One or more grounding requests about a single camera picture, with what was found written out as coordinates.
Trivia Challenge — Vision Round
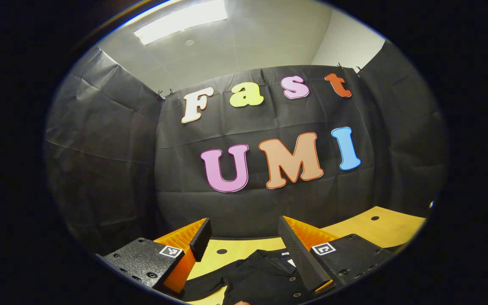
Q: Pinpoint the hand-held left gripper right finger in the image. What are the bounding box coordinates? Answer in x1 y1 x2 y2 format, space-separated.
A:
278 215 397 293

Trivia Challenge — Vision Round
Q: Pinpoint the rectangular ceiling light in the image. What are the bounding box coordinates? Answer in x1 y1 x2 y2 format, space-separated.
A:
134 0 228 46

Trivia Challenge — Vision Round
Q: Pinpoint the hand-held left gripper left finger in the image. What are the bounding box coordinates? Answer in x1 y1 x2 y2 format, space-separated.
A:
96 218 213 295

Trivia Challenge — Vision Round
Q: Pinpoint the black button shirt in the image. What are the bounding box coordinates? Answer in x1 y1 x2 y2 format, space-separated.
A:
180 249 338 305

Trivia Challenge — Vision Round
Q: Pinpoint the black backdrop cloth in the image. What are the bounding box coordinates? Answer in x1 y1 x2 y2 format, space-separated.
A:
44 40 448 255

